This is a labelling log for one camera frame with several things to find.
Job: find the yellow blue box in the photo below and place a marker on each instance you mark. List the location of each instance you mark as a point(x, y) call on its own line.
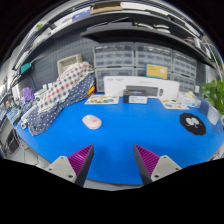
point(156, 71)

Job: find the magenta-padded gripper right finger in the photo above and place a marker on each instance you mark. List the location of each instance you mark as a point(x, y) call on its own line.
point(163, 166)

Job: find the navy polka dot cloth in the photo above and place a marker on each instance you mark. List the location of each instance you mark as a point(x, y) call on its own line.
point(50, 120)

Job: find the white wall socket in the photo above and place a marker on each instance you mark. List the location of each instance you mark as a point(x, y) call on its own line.
point(197, 89)

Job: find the small dark box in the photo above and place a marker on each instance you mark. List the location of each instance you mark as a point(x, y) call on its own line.
point(133, 94)

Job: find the dark wall shelf unit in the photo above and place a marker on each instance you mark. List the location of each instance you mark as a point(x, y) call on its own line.
point(133, 33)

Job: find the pink computer mouse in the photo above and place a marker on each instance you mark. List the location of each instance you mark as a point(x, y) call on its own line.
point(91, 122)

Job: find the small yellow object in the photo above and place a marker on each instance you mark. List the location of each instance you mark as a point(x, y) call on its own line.
point(91, 90)

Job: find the red blue checkered cloth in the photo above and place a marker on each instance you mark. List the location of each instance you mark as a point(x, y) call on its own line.
point(66, 85)

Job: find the white blue tissue pack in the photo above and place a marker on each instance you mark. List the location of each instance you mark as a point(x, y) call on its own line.
point(191, 100)

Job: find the white woven basket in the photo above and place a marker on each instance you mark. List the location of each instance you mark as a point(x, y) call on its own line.
point(66, 63)

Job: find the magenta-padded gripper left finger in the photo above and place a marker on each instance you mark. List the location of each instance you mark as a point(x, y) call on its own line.
point(63, 166)

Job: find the black scalloped mouse pad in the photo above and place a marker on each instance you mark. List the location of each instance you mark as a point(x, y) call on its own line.
point(192, 128)

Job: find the purple cloth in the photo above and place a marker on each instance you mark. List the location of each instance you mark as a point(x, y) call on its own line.
point(28, 95)

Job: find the long white keyboard box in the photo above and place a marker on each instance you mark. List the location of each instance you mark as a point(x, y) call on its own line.
point(113, 85)

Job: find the food print sticker sheet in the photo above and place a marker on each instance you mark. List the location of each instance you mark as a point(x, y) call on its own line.
point(173, 105)
point(101, 99)

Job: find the green potted plant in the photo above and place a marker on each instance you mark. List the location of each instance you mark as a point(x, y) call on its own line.
point(213, 95)

